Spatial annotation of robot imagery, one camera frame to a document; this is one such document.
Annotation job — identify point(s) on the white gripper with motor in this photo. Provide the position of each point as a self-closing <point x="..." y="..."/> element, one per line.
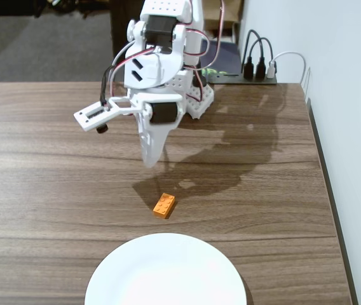
<point x="164" y="112"/>

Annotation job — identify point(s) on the orange lego block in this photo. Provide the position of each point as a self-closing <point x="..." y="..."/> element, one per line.
<point x="164" y="205"/>

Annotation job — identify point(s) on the white round plate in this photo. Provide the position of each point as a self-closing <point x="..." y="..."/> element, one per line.
<point x="167" y="273"/>

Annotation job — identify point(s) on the dark wooden cabinet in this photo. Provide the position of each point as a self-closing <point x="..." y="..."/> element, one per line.
<point x="118" y="38"/>

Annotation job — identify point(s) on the dark blue flat board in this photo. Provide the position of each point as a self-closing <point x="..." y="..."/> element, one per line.
<point x="228" y="57"/>

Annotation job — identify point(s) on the black usb hub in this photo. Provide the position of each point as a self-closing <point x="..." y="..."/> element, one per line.
<point x="247" y="81"/>

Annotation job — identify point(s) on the brown cardboard box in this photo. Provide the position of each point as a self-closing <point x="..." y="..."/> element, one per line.
<point x="228" y="12"/>

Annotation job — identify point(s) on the wrist camera on white bracket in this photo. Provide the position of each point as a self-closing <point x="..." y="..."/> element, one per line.
<point x="91" y="116"/>

